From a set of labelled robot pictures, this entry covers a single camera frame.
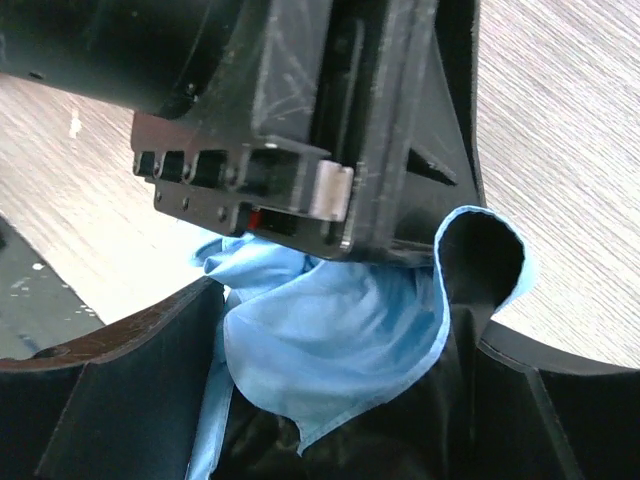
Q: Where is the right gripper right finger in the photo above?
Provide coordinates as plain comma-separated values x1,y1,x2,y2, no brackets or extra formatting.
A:
441,305,639,479

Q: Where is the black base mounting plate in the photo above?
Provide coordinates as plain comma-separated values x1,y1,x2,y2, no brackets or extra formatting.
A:
0,220,104,359

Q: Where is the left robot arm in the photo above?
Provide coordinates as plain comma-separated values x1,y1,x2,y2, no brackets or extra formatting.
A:
1,1,485,267

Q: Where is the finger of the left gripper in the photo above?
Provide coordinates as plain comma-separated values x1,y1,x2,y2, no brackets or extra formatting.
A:
394,1,485,263

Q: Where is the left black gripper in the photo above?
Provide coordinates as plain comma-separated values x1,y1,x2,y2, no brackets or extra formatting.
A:
130,0,441,264

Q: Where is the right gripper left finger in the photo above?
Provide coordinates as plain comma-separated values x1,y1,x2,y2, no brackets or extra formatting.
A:
1,277,224,480

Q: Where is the light blue folding umbrella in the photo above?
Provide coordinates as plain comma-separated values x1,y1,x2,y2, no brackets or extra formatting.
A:
187,206,533,479

